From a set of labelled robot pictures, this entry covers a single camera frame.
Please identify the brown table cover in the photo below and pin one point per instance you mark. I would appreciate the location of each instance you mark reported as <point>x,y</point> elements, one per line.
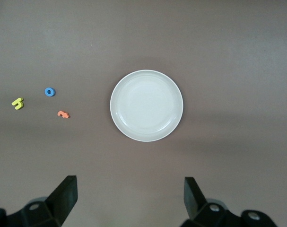
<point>63,35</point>

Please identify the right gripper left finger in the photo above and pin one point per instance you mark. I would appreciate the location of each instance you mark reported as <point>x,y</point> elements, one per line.
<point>60,203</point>

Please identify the blue letter o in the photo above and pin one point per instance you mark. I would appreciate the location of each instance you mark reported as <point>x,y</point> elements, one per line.
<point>46,92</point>

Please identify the yellow letter h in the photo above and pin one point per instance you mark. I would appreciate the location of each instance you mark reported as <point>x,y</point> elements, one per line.
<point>15,102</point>

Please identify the beige round plate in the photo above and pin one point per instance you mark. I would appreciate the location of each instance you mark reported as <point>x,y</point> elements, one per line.
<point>146,106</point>

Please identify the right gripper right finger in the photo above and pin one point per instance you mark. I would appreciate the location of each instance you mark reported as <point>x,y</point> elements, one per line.
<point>197,205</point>

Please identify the orange letter t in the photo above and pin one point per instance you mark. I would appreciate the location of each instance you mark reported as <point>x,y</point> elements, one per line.
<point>64,115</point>

